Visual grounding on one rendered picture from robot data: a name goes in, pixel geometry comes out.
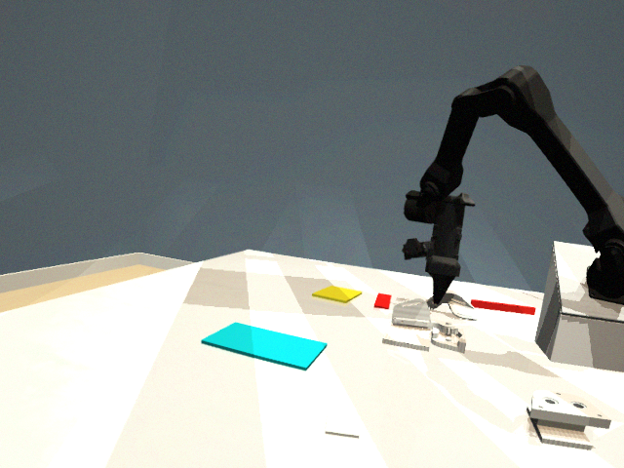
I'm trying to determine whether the cyan flat rectangular plate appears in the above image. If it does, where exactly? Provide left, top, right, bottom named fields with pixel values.
left=201, top=322, right=328, bottom=371

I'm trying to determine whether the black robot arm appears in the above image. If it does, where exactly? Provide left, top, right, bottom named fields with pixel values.
left=404, top=65, right=624, bottom=305

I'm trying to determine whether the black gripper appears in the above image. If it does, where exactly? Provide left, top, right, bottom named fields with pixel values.
left=425, top=224, right=462, bottom=304

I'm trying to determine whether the yellow flat rectangular plate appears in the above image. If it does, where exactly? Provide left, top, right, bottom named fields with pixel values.
left=312, top=286, right=362, bottom=303

